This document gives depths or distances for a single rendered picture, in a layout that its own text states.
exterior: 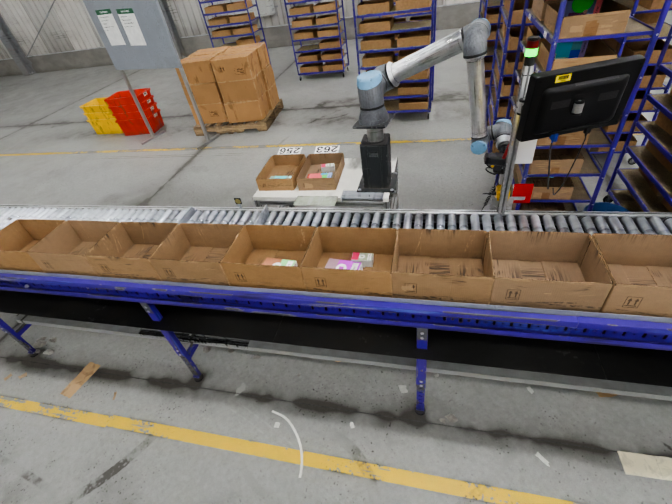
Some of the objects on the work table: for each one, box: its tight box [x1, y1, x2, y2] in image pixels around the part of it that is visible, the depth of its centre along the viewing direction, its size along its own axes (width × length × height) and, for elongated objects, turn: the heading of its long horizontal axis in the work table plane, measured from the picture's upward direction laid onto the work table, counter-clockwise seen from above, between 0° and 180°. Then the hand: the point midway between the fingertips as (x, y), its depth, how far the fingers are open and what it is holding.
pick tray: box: [256, 154, 306, 191], centre depth 282 cm, size 28×38×10 cm
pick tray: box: [296, 153, 345, 191], centre depth 274 cm, size 28×38×10 cm
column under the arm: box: [357, 133, 398, 193], centre depth 249 cm, size 26×26×33 cm
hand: (505, 173), depth 208 cm, fingers closed
